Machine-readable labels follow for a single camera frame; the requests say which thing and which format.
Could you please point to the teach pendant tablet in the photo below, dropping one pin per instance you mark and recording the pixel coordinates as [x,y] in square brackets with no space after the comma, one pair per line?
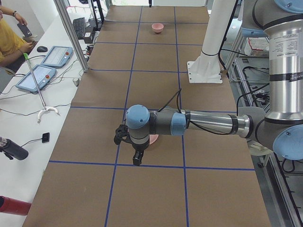
[58,56]
[43,74]

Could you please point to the black keyboard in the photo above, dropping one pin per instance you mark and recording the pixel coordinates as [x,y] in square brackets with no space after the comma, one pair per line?
[79,27]

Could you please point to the pink bowl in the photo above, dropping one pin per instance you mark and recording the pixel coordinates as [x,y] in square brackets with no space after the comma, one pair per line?
[157,27]

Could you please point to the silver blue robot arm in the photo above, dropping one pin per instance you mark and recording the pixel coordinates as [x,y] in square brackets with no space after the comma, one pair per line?
[281,128]

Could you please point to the lower teach pendant tablet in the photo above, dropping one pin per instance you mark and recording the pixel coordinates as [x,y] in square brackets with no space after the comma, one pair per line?
[43,74]

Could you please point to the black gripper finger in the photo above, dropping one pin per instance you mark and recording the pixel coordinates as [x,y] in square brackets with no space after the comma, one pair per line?
[137,158]

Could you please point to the brown paper table cover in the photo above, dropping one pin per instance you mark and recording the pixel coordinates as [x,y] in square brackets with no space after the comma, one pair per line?
[196,180]

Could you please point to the black water bottle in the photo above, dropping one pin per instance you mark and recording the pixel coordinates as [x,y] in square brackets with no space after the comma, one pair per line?
[12,150]

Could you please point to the black smartphone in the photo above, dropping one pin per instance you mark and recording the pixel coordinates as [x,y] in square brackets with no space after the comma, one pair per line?
[24,29]

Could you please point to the pink plate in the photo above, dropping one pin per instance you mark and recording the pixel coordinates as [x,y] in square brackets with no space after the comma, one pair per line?
[153,138]

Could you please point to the person in yellow shirt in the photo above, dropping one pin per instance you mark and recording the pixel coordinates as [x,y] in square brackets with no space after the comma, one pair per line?
[12,47]

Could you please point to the aluminium frame post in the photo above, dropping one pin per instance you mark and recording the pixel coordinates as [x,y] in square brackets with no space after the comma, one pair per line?
[67,24]

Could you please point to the black computer mouse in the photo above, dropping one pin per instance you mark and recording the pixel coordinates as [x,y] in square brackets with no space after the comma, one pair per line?
[42,49]

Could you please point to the small black square pad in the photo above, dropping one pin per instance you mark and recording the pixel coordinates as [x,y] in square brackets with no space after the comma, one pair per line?
[45,137]

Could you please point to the upper teach pendant tablet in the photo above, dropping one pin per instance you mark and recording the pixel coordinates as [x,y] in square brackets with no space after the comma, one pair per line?
[58,56]

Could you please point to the white pedestal column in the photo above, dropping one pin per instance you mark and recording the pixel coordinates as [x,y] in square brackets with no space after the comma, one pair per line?
[206,68]

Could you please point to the red water bottle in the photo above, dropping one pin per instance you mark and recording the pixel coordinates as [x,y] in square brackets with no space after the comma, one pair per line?
[13,206]

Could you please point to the reacher grabber stick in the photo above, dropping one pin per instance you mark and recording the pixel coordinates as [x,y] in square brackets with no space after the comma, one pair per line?
[45,107]

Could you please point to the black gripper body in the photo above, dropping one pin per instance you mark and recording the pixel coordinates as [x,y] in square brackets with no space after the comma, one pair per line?
[138,148]

